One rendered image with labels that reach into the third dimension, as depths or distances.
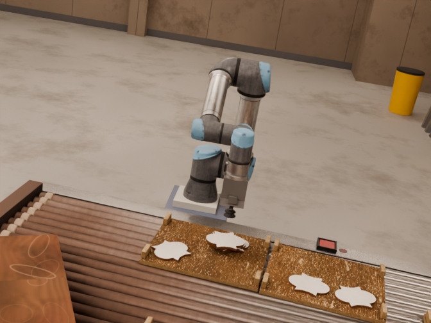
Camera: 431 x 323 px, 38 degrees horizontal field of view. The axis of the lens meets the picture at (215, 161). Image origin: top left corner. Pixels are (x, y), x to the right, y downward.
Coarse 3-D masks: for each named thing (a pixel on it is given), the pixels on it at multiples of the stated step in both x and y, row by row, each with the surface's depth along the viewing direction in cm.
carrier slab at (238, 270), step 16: (176, 224) 237; (192, 224) 239; (160, 240) 224; (176, 240) 225; (192, 240) 227; (256, 240) 234; (192, 256) 216; (208, 256) 218; (224, 256) 220; (240, 256) 221; (256, 256) 223; (192, 272) 207; (208, 272) 208; (224, 272) 210; (240, 272) 211; (256, 272) 213; (256, 288) 204
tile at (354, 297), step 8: (344, 288) 210; (352, 288) 210; (336, 296) 204; (344, 296) 205; (352, 296) 206; (360, 296) 206; (368, 296) 207; (352, 304) 201; (360, 304) 202; (368, 304) 202
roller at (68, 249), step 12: (72, 252) 212; (84, 252) 212; (96, 252) 213; (120, 264) 210; (132, 264) 210; (168, 276) 208; (180, 276) 207; (192, 276) 208; (228, 288) 205; (240, 288) 205; (276, 300) 203; (324, 312) 201
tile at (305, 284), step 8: (296, 280) 210; (304, 280) 211; (312, 280) 211; (320, 280) 212; (296, 288) 205; (304, 288) 206; (312, 288) 206; (320, 288) 207; (328, 288) 208; (312, 296) 204
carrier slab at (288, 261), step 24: (288, 264) 221; (312, 264) 224; (336, 264) 226; (360, 264) 229; (264, 288) 204; (288, 288) 206; (336, 288) 211; (360, 288) 213; (384, 288) 215; (336, 312) 199; (360, 312) 199
